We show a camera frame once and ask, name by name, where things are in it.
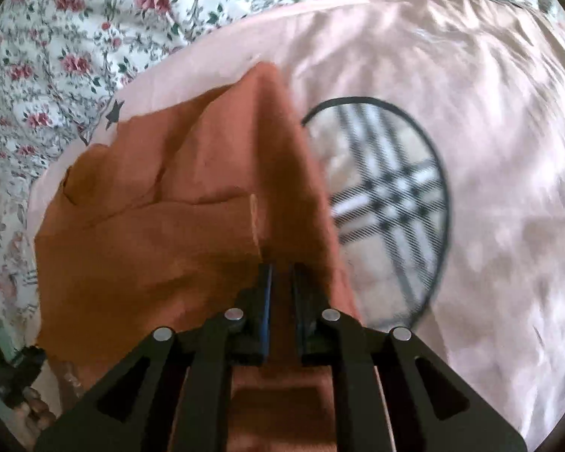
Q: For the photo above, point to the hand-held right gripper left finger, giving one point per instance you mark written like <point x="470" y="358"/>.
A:
<point x="265" y="313"/>

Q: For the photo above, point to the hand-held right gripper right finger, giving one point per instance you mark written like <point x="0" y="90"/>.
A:
<point x="297" y="313"/>

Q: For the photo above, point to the rust orange knit garment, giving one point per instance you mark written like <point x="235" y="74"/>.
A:
<point x="169" y="226"/>

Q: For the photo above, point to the person's left hand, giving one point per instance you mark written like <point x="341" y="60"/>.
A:
<point x="37" y="421"/>

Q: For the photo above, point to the pink plaid-print bed sheet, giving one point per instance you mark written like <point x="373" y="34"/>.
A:
<point x="475" y="127"/>

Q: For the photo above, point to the white rose floral quilt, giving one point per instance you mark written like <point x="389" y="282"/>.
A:
<point x="66" y="56"/>

